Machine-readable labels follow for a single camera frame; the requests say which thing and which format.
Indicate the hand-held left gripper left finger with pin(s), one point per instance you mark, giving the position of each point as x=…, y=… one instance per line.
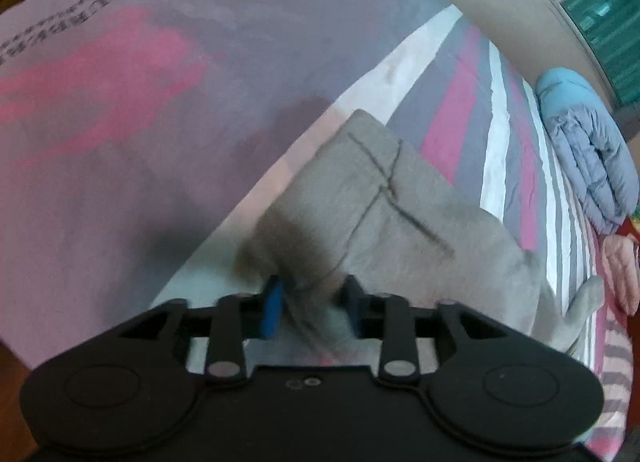
x=272, y=309

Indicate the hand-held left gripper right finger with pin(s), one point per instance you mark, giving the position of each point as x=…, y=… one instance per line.
x=351, y=309

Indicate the grey pants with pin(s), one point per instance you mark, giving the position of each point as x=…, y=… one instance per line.
x=400, y=202

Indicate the striped bed sheet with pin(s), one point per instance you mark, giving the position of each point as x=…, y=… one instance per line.
x=465, y=106
x=150, y=141

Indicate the pink padded cloth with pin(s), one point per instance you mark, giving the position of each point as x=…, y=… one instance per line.
x=622, y=272

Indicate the folded blue quilt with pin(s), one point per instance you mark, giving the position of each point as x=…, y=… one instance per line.
x=590, y=151

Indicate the red colourful cloth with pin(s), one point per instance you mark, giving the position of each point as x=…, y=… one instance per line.
x=634, y=227

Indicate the green curtain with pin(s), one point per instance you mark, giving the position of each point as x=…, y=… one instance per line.
x=600, y=6

